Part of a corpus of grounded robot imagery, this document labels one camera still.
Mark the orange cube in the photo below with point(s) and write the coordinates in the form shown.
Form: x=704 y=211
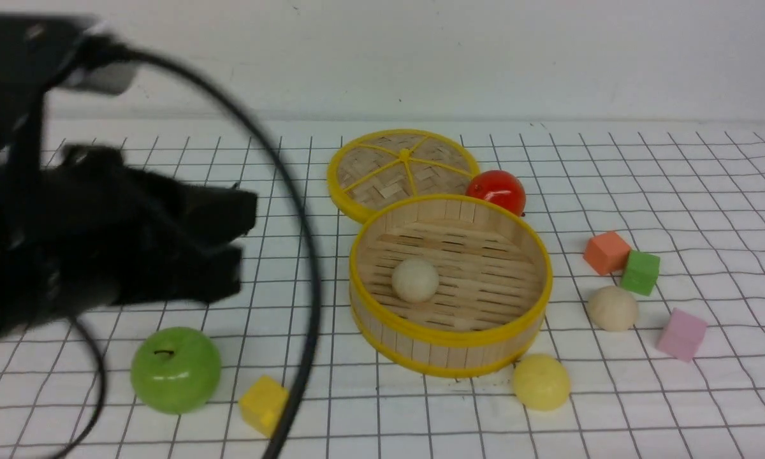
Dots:
x=607 y=252

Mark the red tomato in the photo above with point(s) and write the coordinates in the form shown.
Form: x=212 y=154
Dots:
x=500 y=188

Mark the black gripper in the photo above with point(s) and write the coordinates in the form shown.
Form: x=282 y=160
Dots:
x=93 y=231

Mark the green cube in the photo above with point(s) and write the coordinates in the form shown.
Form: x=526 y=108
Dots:
x=640 y=273

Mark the yellow bun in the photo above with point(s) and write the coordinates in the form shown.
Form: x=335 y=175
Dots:
x=541 y=382

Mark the bamboo steamer lid yellow rim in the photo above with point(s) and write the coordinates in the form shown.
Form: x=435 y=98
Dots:
x=378 y=169

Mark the yellow cube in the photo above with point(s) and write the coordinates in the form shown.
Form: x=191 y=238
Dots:
x=262 y=405

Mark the white grid tablecloth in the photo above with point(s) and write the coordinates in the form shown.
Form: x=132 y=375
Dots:
x=691 y=193

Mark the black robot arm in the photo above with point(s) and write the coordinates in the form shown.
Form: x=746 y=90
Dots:
x=33 y=52

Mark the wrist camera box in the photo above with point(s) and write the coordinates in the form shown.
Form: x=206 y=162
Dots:
x=99 y=64

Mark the pink cube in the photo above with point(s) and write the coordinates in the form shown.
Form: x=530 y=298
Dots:
x=682 y=336

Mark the bamboo steamer tray yellow rim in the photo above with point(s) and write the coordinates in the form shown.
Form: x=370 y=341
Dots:
x=495 y=283

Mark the green apple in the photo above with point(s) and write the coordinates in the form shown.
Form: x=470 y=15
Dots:
x=176 y=370

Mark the white bun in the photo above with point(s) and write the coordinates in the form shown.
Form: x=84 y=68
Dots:
x=415 y=280
x=613 y=309

